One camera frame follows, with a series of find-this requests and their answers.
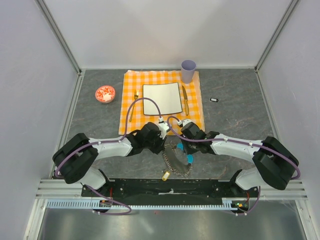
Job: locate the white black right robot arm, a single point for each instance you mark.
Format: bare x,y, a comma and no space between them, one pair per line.
274,165

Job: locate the black key tag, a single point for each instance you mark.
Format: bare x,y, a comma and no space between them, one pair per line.
214,100

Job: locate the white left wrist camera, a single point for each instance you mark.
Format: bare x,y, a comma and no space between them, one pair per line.
164,128

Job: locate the lilac plastic cup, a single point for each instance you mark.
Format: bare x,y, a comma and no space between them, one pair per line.
188,68

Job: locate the gold fork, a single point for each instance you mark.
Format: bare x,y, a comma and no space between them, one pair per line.
136,96

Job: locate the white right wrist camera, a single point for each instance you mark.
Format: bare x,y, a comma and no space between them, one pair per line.
183,124

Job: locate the white square plate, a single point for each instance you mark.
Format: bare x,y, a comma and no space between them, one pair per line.
166,96

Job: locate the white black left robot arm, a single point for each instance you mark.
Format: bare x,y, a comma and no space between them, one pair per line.
74,160

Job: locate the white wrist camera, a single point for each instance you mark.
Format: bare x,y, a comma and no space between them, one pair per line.
164,128
183,124

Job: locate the gold knife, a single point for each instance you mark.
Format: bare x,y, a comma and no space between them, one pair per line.
185,101

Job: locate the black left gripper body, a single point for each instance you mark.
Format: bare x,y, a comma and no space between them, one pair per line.
156,144

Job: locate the red white patterned bowl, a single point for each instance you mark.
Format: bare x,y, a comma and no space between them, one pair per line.
105,94

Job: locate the orange white checkered cloth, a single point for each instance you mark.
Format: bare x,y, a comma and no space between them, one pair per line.
136,79

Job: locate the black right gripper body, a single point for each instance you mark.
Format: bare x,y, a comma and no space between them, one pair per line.
190,146

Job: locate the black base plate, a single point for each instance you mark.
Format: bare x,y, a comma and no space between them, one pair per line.
173,192

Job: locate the yellow key tag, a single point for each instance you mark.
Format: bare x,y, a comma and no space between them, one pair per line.
166,175

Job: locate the grey slotted cable duct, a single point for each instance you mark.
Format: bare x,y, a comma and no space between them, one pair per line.
99,204

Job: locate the blue key tag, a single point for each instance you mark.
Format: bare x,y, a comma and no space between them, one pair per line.
190,158

